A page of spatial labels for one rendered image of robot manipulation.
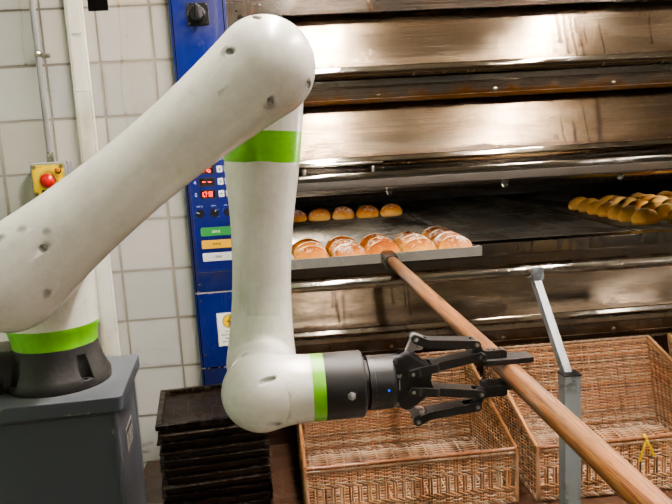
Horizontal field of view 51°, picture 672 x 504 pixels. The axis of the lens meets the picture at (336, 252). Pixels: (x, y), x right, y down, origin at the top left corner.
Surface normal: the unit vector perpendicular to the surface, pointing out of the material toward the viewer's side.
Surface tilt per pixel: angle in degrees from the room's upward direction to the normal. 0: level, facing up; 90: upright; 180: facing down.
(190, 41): 90
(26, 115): 90
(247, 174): 96
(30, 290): 105
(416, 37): 70
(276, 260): 93
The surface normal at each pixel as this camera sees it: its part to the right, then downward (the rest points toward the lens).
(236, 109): 0.26, 0.46
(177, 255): 0.08, 0.15
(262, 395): 0.15, -0.14
